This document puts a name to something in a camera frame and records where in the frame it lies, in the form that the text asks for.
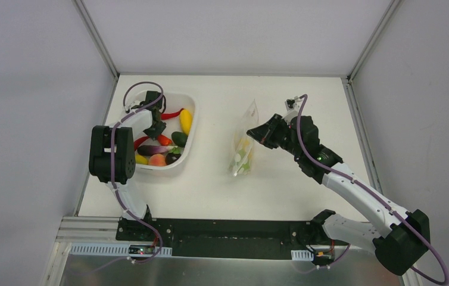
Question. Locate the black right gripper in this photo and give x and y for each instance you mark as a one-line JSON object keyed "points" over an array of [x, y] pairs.
{"points": [[277, 130]]}

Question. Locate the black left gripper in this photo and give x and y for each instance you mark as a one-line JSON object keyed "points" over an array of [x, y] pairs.
{"points": [[155, 126]]}

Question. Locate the orange toy carrot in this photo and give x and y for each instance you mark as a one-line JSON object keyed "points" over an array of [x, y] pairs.
{"points": [[164, 141]]}

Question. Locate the yellow toy pepper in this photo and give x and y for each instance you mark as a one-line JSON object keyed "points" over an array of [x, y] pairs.
{"points": [[244, 143]]}

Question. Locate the red toy chili pepper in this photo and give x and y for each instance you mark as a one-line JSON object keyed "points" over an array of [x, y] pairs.
{"points": [[138, 142]]}

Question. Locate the long yellow toy squash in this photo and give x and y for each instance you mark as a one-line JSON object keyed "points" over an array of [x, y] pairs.
{"points": [[185, 118]]}

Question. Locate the clear polka dot zip bag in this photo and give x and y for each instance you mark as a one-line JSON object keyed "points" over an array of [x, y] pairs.
{"points": [[248, 121]]}

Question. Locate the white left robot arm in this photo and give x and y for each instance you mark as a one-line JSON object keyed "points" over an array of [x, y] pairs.
{"points": [[112, 152]]}

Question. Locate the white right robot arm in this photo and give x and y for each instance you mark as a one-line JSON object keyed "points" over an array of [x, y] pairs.
{"points": [[396, 236]]}

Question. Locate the dark green toy avocado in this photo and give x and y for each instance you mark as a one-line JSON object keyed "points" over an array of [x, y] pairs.
{"points": [[179, 138]]}

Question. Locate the white plastic colander basket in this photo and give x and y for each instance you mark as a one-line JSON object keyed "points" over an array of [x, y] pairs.
{"points": [[175, 101]]}

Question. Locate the dark toy mangosteen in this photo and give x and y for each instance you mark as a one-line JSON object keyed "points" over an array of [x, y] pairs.
{"points": [[173, 155]]}

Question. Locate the toy peach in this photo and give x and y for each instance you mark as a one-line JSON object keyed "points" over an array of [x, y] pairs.
{"points": [[158, 160]]}

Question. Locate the yellow toy lemon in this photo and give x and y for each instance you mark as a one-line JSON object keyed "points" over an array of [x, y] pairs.
{"points": [[139, 159]]}

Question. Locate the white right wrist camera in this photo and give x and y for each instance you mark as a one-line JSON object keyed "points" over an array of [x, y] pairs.
{"points": [[292, 105]]}

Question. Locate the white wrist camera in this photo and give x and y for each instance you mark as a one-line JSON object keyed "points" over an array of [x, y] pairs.
{"points": [[292, 105], [134, 105]]}

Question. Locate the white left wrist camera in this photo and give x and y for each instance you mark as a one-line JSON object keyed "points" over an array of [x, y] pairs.
{"points": [[134, 105]]}

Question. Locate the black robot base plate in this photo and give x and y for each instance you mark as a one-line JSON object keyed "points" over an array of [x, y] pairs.
{"points": [[231, 239]]}

